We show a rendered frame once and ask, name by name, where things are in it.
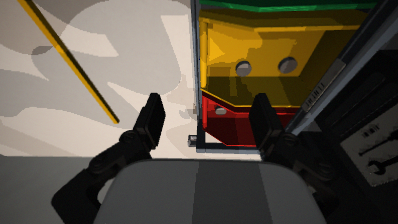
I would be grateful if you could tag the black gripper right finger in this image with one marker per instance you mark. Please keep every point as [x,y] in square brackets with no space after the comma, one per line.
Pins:
[344,204]

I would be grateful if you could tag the black metal shelf rack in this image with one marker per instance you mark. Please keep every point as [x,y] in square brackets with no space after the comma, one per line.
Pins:
[379,31]

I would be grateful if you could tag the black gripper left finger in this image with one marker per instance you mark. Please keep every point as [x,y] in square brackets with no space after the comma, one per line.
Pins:
[77,201]

